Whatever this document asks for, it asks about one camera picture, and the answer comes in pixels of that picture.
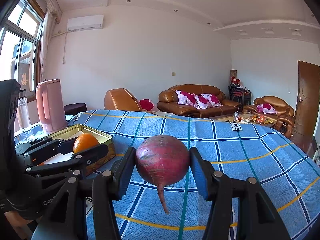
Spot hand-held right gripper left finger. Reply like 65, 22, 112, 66
31, 147, 137, 240

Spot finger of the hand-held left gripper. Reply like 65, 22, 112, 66
25, 143, 110, 178
15, 136, 80, 157

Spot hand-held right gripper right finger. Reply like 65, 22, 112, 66
189, 147, 292, 240

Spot orange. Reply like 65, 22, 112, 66
73, 133, 100, 154

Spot gold metal tin box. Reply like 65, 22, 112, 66
37, 124, 116, 178

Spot purple beetroot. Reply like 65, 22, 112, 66
136, 134, 190, 215

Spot person's left forearm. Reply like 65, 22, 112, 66
2, 210, 35, 232

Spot clear glass bottle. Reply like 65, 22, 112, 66
16, 90, 35, 142

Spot pink electric kettle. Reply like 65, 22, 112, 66
36, 78, 68, 134

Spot dark round stool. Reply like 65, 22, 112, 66
64, 103, 87, 115

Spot blue checked tablecloth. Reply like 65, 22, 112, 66
15, 109, 320, 240

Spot brown leather armchair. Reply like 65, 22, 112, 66
242, 96, 295, 138
104, 88, 143, 111

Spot coffee table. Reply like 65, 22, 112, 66
207, 112, 275, 129

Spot pink floral pillow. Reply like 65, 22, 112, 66
194, 94, 222, 109
138, 99, 159, 112
257, 103, 277, 115
176, 90, 200, 109

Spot window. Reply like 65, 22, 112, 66
0, 0, 44, 92

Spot brown leather sofa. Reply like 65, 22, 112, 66
157, 84, 243, 118

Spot stacked dark chairs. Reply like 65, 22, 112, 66
228, 82, 252, 105

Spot pale pink curtain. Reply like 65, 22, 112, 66
34, 0, 63, 83

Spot white air conditioner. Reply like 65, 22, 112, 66
66, 15, 104, 32

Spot brown wooden door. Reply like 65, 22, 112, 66
294, 60, 320, 140

